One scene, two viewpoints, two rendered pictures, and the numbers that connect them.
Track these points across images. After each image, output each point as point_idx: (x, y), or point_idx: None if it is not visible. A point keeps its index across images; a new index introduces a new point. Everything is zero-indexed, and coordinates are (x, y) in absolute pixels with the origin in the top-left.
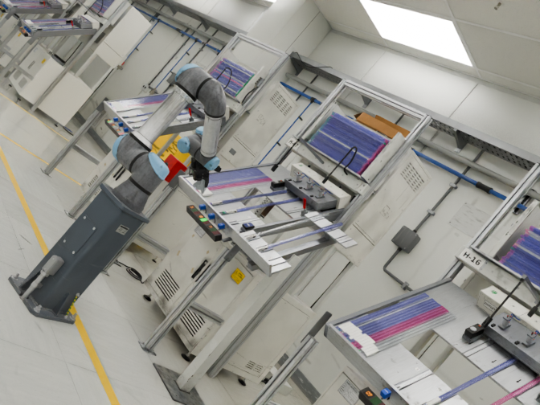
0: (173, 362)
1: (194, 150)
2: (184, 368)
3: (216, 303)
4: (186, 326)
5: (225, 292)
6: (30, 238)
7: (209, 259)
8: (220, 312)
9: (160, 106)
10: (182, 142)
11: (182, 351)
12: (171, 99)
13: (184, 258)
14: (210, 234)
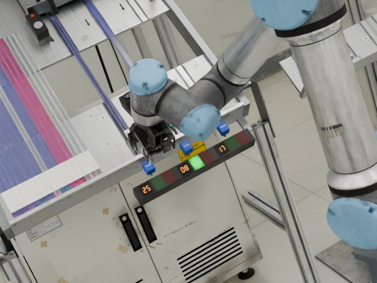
0: (298, 278)
1: (222, 100)
2: (288, 266)
3: (214, 201)
4: (217, 265)
5: (207, 182)
6: None
7: (124, 209)
8: (233, 195)
9: (346, 89)
10: (215, 119)
11: (230, 282)
12: (345, 52)
13: (84, 267)
14: (241, 149)
